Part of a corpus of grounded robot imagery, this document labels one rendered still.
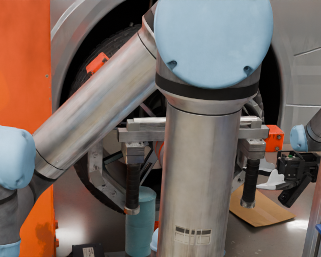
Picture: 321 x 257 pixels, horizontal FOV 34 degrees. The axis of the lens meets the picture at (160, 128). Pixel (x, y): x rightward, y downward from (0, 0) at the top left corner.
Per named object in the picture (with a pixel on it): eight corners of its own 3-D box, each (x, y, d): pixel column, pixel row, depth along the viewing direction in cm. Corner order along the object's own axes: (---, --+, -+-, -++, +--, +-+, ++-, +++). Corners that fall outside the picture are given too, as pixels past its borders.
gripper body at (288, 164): (274, 150, 152) (313, 149, 154) (270, 176, 155) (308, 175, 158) (286, 161, 145) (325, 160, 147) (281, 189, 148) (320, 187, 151)
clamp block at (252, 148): (252, 146, 154) (255, 129, 152) (264, 159, 146) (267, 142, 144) (236, 146, 153) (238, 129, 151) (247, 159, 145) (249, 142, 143)
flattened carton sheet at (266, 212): (235, 176, 336) (235, 171, 335) (296, 218, 293) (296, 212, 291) (196, 185, 322) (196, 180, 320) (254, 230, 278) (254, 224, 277)
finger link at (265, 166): (245, 150, 155) (276, 155, 153) (242, 168, 157) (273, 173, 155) (244, 154, 152) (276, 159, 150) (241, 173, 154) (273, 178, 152)
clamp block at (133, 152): (138, 149, 147) (139, 132, 145) (144, 163, 138) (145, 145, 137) (120, 150, 146) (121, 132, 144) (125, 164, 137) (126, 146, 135)
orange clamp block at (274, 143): (248, 144, 177) (272, 143, 179) (257, 153, 170) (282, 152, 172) (250, 124, 175) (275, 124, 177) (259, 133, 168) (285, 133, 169)
